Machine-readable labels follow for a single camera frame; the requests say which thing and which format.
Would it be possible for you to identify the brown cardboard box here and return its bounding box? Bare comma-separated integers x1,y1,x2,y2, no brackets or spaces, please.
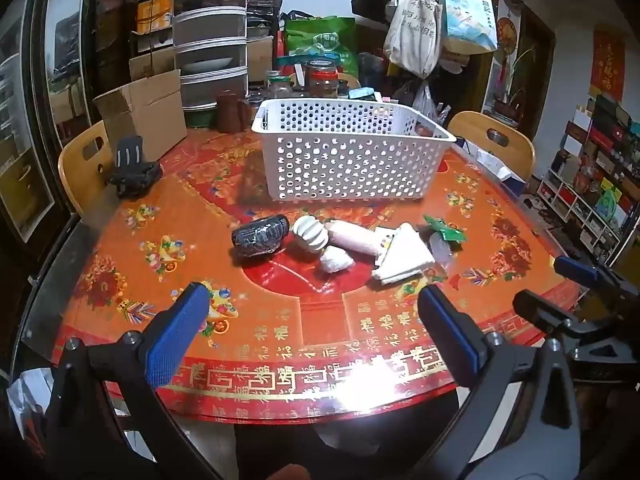
247,37,275,83

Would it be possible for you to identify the open cardboard box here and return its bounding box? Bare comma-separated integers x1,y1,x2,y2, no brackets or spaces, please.
93,69,188,161

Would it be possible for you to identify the white plate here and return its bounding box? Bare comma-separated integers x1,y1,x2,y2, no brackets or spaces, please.
182,57,235,72

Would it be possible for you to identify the red wall scroll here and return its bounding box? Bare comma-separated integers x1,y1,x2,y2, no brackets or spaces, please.
590,27,626,103

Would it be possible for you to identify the pale pink soft roll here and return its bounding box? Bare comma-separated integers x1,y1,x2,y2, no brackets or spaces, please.
325,220,383,258

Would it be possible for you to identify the small white soft pouch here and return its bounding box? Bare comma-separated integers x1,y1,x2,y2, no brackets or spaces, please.
319,247,356,274

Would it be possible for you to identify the clear hanging plastic bag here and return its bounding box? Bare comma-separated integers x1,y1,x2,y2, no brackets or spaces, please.
410,82,441,126

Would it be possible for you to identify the group of glass jars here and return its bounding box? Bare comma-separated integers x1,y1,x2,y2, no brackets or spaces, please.
245,59,351,106

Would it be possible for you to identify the brown plastic mug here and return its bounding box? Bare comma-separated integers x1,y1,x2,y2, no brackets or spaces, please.
216,91,251,133

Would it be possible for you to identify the yellow box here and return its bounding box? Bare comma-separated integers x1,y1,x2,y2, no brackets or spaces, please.
136,0,174,36

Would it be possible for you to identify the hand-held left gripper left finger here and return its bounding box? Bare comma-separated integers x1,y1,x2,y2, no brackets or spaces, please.
45,282,213,480

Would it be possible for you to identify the white ribbed soft toy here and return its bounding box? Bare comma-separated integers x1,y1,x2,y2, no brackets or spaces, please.
292,215,331,252

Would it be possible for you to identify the white perforated plastic basket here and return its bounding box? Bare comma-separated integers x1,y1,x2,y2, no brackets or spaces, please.
251,98,457,202

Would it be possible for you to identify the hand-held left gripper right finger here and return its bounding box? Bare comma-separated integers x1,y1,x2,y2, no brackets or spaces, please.
415,285,581,480

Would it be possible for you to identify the green foil packet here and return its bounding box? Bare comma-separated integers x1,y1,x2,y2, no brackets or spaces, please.
422,215,466,250

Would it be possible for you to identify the grey tiered food cover rack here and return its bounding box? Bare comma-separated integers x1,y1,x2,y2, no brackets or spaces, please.
172,0,249,111

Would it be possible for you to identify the blue printed paper bag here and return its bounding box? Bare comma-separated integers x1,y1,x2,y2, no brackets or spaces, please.
440,0,499,55

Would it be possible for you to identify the green shopping bag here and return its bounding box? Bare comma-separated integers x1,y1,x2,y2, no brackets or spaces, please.
284,16,360,78

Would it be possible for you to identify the clear plastic bag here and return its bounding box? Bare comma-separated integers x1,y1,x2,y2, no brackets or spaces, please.
429,235,458,266
410,82,441,126

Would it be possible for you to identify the shelf of boxes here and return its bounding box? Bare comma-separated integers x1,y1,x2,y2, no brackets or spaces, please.
537,95,640,266

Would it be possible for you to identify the red printed tablecloth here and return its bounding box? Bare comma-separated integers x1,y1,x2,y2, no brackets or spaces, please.
20,120,596,421

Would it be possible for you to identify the black plastic mount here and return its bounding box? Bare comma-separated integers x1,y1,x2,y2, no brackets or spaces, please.
106,135,163,197

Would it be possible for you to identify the dark glass door cabinet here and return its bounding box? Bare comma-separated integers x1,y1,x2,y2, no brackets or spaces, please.
0,0,101,261

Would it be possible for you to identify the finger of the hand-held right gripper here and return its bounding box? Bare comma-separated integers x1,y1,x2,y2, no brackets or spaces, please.
512,289,581,333
553,256,640,303

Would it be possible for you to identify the green woven tray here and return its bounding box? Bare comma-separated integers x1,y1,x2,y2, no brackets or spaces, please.
184,105,221,128

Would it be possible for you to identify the white cloth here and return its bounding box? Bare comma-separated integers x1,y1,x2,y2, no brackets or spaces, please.
370,223,436,287

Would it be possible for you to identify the beige canvas tote bag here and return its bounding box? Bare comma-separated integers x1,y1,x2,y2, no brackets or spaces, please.
384,0,443,80

